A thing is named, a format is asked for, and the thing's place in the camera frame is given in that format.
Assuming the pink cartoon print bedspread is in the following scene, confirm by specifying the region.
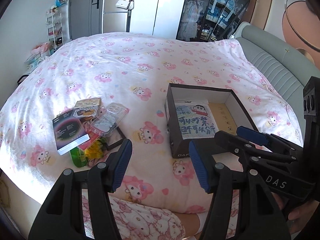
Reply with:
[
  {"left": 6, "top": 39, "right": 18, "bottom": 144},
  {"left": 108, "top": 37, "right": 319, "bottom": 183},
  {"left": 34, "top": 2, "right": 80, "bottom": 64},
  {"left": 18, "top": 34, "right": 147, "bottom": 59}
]
[{"left": 1, "top": 33, "right": 303, "bottom": 213}]

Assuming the dark booklet with white edge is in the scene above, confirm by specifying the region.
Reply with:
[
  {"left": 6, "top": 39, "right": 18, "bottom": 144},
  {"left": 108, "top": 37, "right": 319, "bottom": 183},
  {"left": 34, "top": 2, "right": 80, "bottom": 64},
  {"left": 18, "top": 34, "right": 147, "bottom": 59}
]
[{"left": 52, "top": 109, "right": 90, "bottom": 155}]

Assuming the black cardboard box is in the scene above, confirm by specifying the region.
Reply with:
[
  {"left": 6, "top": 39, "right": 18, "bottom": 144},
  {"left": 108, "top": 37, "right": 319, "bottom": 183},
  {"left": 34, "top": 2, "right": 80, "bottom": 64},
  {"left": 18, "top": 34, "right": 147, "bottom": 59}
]
[{"left": 165, "top": 83, "right": 258, "bottom": 159}]

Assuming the black picture frame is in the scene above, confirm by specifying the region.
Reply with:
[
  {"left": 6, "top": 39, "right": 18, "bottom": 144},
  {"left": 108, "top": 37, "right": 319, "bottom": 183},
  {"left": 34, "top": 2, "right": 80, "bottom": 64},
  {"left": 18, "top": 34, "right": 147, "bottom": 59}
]
[{"left": 105, "top": 127, "right": 126, "bottom": 151}]

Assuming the black skateboard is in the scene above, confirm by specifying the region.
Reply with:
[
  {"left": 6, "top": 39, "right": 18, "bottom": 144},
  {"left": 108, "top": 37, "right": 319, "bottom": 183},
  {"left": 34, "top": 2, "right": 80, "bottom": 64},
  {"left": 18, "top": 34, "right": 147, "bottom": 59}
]
[{"left": 211, "top": 0, "right": 250, "bottom": 41}]

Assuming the cartoon sticker pack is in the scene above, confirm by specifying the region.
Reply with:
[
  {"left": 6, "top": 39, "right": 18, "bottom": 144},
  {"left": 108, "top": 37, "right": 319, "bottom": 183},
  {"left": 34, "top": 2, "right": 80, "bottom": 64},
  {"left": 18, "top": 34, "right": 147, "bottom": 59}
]
[{"left": 73, "top": 98, "right": 105, "bottom": 121}]

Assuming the cartoon diamond painting kit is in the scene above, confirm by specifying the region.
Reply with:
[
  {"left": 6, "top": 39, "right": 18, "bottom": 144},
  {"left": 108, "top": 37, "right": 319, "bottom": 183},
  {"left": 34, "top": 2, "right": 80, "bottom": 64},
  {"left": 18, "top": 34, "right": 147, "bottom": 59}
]
[{"left": 175, "top": 101, "right": 219, "bottom": 139}]

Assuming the clear phone case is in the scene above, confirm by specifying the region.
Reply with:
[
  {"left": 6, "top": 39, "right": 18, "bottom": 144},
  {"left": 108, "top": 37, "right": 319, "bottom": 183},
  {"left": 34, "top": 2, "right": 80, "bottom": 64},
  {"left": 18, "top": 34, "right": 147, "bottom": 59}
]
[{"left": 90, "top": 103, "right": 129, "bottom": 137}]

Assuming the right hand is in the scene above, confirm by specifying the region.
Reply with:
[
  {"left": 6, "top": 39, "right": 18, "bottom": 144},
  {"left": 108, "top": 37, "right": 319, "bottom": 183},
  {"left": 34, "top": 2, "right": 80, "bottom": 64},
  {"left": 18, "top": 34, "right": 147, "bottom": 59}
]
[{"left": 287, "top": 200, "right": 319, "bottom": 236}]

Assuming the white wardrobe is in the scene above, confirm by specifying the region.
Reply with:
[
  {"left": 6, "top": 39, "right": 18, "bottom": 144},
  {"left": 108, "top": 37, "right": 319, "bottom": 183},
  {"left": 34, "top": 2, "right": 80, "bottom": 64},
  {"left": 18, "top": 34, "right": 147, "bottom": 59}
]
[{"left": 130, "top": 0, "right": 184, "bottom": 39}]

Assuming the white handbag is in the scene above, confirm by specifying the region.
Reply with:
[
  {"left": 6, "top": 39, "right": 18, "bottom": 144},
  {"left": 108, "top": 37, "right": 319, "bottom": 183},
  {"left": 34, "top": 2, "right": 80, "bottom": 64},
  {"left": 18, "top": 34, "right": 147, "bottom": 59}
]
[{"left": 116, "top": 0, "right": 134, "bottom": 10}]

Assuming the black glass display cabinet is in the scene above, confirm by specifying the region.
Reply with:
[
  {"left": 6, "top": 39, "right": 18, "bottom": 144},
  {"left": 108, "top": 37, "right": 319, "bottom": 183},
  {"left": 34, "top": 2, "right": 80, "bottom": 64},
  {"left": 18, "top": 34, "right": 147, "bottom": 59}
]
[{"left": 176, "top": 0, "right": 228, "bottom": 42}]

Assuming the grey door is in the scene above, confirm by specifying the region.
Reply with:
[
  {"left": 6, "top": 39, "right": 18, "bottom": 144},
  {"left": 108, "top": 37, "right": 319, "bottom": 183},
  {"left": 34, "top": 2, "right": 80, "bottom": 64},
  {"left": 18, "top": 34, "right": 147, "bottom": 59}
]
[{"left": 68, "top": 0, "right": 103, "bottom": 40}]

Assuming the brown cardboard sheet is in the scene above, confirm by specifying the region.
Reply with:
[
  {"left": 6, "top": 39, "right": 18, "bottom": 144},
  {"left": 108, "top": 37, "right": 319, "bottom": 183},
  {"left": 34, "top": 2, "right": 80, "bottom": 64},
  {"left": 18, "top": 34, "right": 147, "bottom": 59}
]
[{"left": 208, "top": 103, "right": 237, "bottom": 135}]

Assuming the grey padded headboard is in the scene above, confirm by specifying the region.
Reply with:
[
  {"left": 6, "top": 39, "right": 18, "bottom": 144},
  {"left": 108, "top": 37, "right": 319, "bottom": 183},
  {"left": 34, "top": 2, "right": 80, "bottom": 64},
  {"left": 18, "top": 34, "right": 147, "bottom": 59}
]
[{"left": 234, "top": 22, "right": 319, "bottom": 135}]

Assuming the green yellow toy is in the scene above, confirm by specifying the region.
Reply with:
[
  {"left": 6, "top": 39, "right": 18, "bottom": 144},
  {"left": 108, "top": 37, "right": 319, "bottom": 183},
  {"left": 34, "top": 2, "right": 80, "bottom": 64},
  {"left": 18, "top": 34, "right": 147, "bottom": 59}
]
[{"left": 70, "top": 139, "right": 106, "bottom": 167}]

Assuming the white wire shelf rack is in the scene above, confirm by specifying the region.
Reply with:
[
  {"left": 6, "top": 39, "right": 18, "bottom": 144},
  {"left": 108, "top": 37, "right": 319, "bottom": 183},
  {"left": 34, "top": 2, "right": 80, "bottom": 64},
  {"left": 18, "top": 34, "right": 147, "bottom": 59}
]
[{"left": 46, "top": 10, "right": 63, "bottom": 55}]

